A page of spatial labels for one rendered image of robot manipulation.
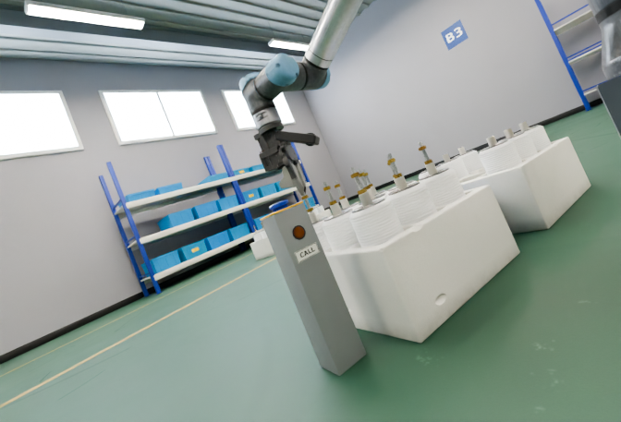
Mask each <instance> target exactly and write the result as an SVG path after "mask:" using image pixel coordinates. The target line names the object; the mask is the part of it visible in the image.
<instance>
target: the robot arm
mask: <svg viewBox="0 0 621 422"><path fill-rule="evenodd" d="M362 1H363V0H328V3H327V5H326V7H325V10H324V11H323V14H322V17H321V19H320V21H319V24H318V26H317V28H316V31H315V32H314V34H313V36H312V39H311V41H310V45H309V47H308V49H307V51H306V53H305V55H304V57H303V60H302V62H296V61H295V59H294V58H293V57H292V56H288V55H287V54H283V53H281V54H277V55H276V56H275V57H274V58H273V59H271V60H270V61H269V62H268V63H267V65H266V67H265V68H264V69H263V70H262V71H261V73H258V72H253V73H249V74H248V75H246V77H243V78H242V79H241V80H240V82H239V87H240V89H241V93H242V97H243V99H244V100H245V102H246V105H247V106H248V108H249V111H250V115H251V117H252V119H253V122H254V124H255V126H256V128H257V130H258V131H259V133H258V134H256V135H254V136H253V137H254V139H255V140H258V142H259V144H260V147H261V149H262V151H261V152H260V154H259V156H260V159H261V161H262V165H263V167H264V170H265V172H276V171H278V170H281V169H282V173H283V176H284V177H283V179H282V180H281V181H280V182H279V186H280V187H281V188H291V187H296V188H297V190H298V192H299V194H300V195H301V196H303V195H304V192H305V194H306V189H307V187H306V181H305V177H304V174H303V171H302V167H301V165H300V162H299V160H298V156H297V154H296V152H295V150H294V148H293V147H292V146H291V142H295V143H302V144H306V145H307V146H314V145H319V142H320V137H318V136H316V135H315V134H313V133H307V134H303V133H295V132H286V131H281V130H282V129H283V128H284V126H283V124H282V119H281V117H280V114H279V113H278V111H277V108H276V106H275V104H274V99H275V98H276V97H277V96H279V95H280V94H281V93H282V92H284V91H297V90H320V89H323V88H325V87H326V86H327V85H328V84H329V82H330V76H331V72H330V69H329V66H330V65H331V63H332V61H333V59H334V57H335V54H336V52H337V50H338V48H339V46H340V44H341V42H342V41H343V40H344V38H345V36H346V34H347V31H348V29H349V27H350V25H351V23H352V21H353V19H354V17H355V16H356V14H357V12H358V10H359V7H360V5H361V3H362ZM587 2H588V4H589V6H590V8H591V11H592V13H593V15H594V16H595V18H596V20H597V22H598V24H599V27H600V29H601V32H602V66H603V73H604V75H605V76H606V79H607V81H608V80H610V79H612V78H616V77H619V76H621V0H587Z"/></svg>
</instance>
